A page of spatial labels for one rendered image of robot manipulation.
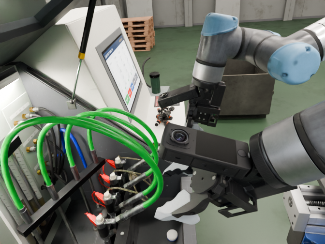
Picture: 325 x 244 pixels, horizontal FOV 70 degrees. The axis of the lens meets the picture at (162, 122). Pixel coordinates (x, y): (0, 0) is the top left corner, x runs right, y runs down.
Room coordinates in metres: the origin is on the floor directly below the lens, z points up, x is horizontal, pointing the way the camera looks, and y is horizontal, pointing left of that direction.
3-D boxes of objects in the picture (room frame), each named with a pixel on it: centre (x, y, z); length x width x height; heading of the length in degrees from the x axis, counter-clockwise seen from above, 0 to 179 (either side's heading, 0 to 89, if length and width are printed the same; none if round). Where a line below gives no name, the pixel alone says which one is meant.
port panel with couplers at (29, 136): (0.68, 0.43, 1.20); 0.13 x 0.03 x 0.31; 175
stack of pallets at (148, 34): (7.26, 0.57, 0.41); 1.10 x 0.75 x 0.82; 78
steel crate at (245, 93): (2.99, -1.07, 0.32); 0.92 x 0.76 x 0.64; 174
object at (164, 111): (1.13, -0.02, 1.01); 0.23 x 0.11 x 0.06; 175
